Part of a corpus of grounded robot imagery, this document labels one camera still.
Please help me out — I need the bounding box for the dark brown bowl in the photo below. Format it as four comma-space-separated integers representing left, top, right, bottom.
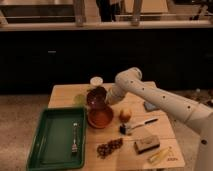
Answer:
86, 87, 107, 109

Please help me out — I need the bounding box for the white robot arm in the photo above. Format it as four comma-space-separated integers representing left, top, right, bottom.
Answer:
106, 67, 213, 171

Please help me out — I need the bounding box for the orange bowl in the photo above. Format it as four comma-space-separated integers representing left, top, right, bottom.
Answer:
87, 107, 114, 129

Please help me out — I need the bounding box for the white cup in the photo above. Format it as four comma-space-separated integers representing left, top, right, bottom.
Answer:
90, 76, 103, 87

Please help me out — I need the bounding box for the yellow apple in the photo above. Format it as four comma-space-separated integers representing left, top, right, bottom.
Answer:
119, 108, 132, 123

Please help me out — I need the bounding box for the blue sponge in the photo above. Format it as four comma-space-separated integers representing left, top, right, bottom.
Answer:
144, 101, 157, 112

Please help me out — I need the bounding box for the bunch of dark grapes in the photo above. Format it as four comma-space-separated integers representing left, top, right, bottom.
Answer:
97, 138, 123, 159

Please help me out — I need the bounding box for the metal fork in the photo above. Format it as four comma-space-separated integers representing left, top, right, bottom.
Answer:
71, 122, 78, 153

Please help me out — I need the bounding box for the green plastic tray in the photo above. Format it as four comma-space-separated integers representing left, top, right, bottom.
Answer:
26, 107, 87, 171

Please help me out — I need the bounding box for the black handled dish brush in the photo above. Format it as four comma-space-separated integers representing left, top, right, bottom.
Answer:
119, 118, 157, 135

